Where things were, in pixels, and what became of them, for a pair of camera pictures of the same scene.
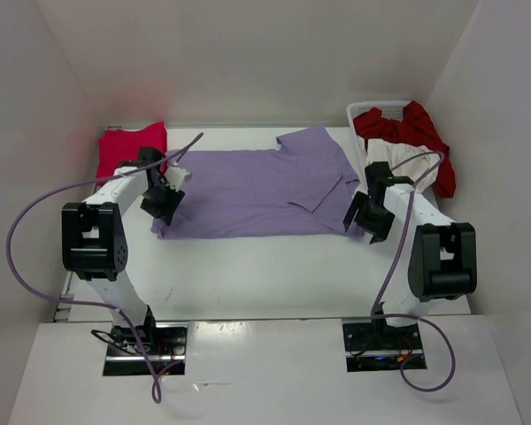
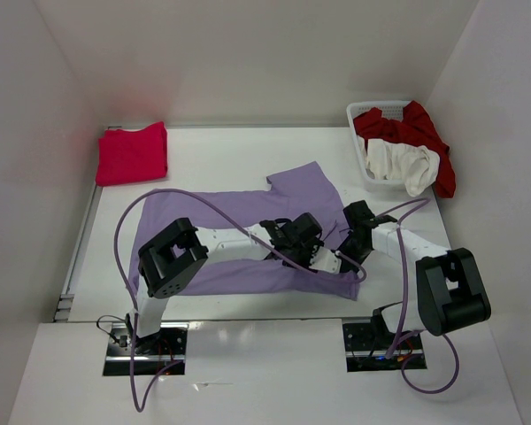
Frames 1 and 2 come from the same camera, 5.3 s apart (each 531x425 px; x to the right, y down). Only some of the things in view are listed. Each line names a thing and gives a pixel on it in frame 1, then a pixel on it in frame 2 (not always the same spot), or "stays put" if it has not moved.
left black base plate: (166, 342) stays put
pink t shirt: (119, 146) stays put
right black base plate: (376, 346) stays put
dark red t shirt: (417, 127) stays put
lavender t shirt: (299, 190) -> (302, 190)
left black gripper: (168, 207) -> (311, 245)
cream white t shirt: (419, 165) stays put
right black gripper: (380, 228) -> (347, 265)
